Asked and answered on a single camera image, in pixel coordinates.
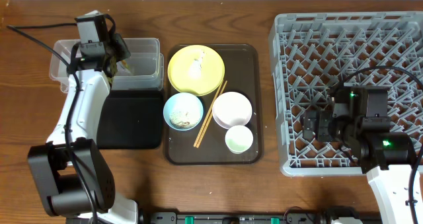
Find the pale green cup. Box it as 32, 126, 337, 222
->
225, 126, 254, 155

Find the light blue bowl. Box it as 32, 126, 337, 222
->
163, 93, 204, 131

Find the pandan cake wrapper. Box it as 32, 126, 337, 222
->
115, 60, 134, 76

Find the rice food waste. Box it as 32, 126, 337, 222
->
169, 111, 193, 129

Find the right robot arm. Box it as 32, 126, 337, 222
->
302, 86, 422, 223

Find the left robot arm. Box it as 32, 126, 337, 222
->
27, 33, 139, 223

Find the grey dishwasher rack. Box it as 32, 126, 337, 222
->
269, 11, 422, 177

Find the clear plastic bin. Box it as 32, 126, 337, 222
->
50, 38, 164, 93

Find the black tray bin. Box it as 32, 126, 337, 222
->
96, 90, 164, 149

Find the yellow plate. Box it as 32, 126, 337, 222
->
167, 45, 225, 96

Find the pink white bowl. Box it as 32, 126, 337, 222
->
212, 92, 252, 130

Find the wooden chopstick left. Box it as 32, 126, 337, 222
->
194, 81, 227, 148

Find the wooden chopstick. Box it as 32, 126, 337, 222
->
194, 81, 227, 148
196, 80, 228, 149

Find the brown serving tray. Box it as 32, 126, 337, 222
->
163, 44, 263, 165

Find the wooden chopstick right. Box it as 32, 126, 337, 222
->
196, 80, 228, 149

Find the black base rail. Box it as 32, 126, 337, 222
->
138, 206, 382, 224

